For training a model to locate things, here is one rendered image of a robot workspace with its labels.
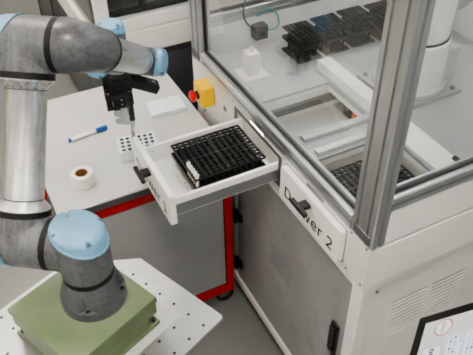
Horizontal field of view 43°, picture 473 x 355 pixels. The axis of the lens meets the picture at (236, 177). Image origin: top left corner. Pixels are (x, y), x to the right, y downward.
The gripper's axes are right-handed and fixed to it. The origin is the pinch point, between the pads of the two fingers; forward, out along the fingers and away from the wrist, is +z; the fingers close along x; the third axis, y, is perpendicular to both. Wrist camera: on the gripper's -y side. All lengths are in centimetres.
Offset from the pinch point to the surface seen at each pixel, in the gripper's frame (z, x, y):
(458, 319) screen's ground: -17, 105, -47
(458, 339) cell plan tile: -18, 109, -44
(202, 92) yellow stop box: -3.9, -5.2, -23.9
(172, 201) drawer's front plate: -4.2, 43.4, -4.0
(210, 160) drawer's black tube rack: -3.5, 29.2, -17.8
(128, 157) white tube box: 8.9, 5.0, 3.5
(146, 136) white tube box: 6.6, -1.1, -3.5
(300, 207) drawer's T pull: -5, 56, -35
